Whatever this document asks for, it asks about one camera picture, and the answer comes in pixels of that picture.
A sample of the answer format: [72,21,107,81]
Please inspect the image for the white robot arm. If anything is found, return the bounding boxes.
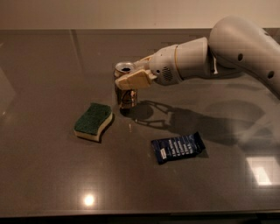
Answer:
[115,16,280,96]

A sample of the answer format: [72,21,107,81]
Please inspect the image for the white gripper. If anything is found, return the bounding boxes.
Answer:
[115,45,182,90]

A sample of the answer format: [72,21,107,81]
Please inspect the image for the orange soda can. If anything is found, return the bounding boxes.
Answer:
[114,61,137,109]

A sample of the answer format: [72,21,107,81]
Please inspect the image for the green and yellow sponge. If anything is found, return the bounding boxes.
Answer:
[73,102,113,142]

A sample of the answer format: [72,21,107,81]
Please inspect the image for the dark blue snack wrapper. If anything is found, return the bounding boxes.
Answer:
[151,132,206,165]

